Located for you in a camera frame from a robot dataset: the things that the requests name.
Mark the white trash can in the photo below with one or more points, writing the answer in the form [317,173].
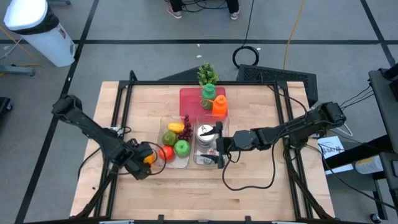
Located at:
[46,43]

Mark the Wild Planet tin can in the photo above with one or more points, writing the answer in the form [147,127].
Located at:
[205,138]

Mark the silver lid tin can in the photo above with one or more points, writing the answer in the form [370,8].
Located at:
[208,157]

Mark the grey stand base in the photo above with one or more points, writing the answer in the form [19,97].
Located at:
[15,70]

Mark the black caster wheel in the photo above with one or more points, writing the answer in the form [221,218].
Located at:
[375,218]

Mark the orange plastic bottle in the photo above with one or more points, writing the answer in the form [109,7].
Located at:
[219,107]

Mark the person's shoe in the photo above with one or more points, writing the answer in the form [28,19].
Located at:
[235,15]
[174,13]

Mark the black cart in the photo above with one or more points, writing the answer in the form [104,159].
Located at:
[385,99]

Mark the orange fruit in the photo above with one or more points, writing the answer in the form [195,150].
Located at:
[149,159]

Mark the red apple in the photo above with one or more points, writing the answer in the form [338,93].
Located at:
[166,153]

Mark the black perforated case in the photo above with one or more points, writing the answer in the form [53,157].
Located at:
[280,74]

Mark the dark red grape bunch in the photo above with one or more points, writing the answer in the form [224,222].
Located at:
[186,127]

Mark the black aluminium table frame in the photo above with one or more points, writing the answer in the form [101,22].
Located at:
[242,83]

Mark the pink plastic tray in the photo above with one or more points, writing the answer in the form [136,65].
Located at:
[189,102]

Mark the yellow mango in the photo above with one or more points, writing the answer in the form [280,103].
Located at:
[176,127]

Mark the green pear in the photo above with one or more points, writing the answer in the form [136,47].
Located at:
[169,138]

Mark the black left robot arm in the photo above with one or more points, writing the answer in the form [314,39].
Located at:
[90,127]

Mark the black floor object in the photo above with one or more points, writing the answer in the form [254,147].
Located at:
[4,104]

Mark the clear plastic bin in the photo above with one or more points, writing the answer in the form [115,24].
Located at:
[161,124]
[226,121]

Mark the white paper sign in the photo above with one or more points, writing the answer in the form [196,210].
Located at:
[331,147]

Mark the small green potted plant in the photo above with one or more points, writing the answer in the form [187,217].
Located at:
[207,74]

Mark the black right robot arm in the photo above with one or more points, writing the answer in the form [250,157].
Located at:
[295,127]

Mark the green apple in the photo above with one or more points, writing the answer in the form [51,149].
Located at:
[182,148]

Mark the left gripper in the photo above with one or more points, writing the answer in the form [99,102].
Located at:
[136,158]

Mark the white plastic container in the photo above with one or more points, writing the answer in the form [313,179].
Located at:
[370,165]

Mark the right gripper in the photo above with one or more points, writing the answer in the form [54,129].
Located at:
[225,144]

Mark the person's leg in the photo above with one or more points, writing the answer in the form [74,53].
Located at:
[176,3]
[232,4]

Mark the green plastic bottle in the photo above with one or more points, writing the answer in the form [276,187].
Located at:
[208,93]

